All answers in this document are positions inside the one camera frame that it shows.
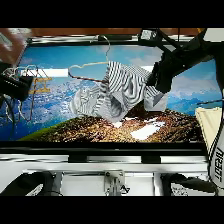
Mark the silver frame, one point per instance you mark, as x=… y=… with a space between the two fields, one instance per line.
x=100 y=166

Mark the blue white striped shirt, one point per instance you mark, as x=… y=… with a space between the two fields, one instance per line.
x=123 y=90

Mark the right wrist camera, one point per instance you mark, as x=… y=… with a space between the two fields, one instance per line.
x=148 y=34

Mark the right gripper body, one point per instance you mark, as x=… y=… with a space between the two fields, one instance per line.
x=161 y=78

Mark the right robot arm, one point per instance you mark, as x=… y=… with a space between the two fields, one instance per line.
x=200 y=50

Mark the cream garment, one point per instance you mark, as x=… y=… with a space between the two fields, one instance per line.
x=208 y=123

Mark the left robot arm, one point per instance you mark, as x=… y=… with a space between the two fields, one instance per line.
x=15 y=87

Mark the brown clothes hanger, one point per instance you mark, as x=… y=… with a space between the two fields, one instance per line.
x=87 y=64

